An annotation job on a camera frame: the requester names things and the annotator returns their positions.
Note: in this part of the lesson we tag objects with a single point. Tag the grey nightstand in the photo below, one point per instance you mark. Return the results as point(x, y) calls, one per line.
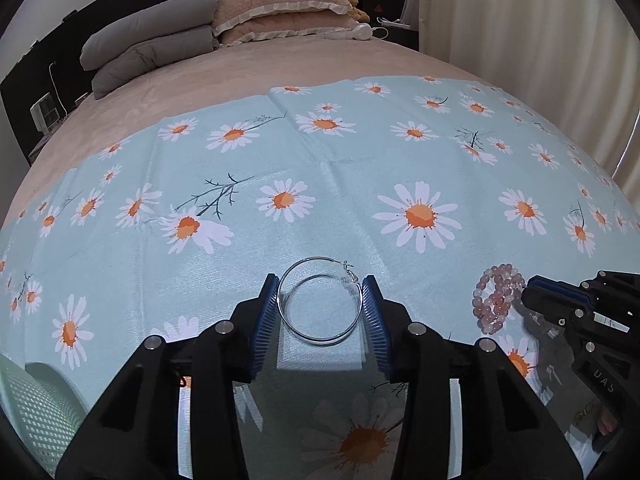
point(34, 153)

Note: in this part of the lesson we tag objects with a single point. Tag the white headphones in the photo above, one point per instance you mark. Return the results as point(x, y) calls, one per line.
point(361, 32)

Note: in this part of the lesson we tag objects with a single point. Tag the cream curtain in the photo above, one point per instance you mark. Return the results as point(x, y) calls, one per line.
point(576, 62)

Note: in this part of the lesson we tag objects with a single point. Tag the black headboard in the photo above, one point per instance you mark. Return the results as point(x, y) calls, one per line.
point(51, 63)

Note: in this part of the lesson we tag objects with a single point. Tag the lower beige ruffled pillow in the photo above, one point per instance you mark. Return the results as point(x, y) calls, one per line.
point(287, 25)

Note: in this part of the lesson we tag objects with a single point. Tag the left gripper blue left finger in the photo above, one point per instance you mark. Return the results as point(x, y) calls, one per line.
point(266, 306)

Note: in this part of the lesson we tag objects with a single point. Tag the lower grey folded blanket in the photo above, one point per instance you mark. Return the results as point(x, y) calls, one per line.
point(150, 55)

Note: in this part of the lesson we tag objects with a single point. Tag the grey folded blanket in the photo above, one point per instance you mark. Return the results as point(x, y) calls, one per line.
point(163, 19)
point(150, 55)

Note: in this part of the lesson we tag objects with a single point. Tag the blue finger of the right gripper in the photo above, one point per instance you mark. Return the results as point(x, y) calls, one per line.
point(562, 290)
point(554, 310)

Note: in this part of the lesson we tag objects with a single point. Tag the white power strip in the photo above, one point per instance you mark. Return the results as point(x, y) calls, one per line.
point(398, 24)

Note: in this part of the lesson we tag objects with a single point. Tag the brown teddy bear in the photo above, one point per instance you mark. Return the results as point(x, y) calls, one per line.
point(356, 14)

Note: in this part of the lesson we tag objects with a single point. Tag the mint green mesh basket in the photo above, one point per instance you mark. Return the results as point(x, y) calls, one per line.
point(43, 409)

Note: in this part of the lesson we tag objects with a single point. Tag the small white appliance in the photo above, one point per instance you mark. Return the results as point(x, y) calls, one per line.
point(45, 115)

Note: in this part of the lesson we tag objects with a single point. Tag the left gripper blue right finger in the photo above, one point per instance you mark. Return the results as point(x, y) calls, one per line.
point(378, 334)

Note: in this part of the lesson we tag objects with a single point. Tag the beige bed cover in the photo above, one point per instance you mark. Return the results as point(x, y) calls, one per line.
point(228, 74)

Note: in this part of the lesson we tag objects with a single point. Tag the daisy print blue cloth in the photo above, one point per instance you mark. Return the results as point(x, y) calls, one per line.
point(427, 184)

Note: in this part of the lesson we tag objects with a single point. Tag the large silver hoop earring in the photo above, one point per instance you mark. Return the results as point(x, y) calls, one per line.
point(319, 300)

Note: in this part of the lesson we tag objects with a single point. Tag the upper grey folded blanket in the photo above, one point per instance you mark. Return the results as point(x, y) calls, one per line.
point(163, 19)

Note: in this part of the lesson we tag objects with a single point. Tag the right hand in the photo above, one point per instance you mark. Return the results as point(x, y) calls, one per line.
point(607, 423)

